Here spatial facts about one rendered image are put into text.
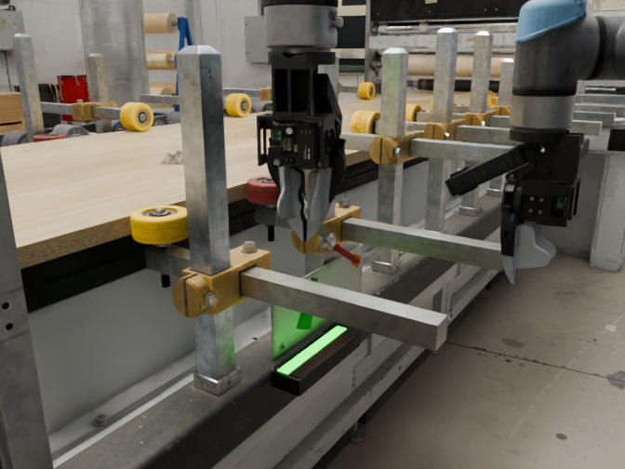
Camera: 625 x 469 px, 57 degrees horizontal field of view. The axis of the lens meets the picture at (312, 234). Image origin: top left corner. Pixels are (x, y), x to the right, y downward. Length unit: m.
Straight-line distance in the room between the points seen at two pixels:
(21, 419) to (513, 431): 1.61
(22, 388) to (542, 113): 0.63
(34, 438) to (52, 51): 9.21
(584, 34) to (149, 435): 0.68
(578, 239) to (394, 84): 2.61
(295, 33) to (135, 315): 0.52
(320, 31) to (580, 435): 1.66
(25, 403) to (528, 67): 0.64
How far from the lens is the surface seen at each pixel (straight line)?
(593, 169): 3.47
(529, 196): 0.78
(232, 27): 11.62
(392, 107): 1.07
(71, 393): 0.90
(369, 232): 0.89
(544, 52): 0.75
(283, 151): 0.61
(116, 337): 0.92
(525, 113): 0.76
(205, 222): 0.68
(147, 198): 0.93
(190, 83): 0.66
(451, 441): 1.88
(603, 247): 3.43
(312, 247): 0.87
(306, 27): 0.59
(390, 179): 1.09
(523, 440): 1.94
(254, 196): 0.97
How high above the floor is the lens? 1.12
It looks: 18 degrees down
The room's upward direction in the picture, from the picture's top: straight up
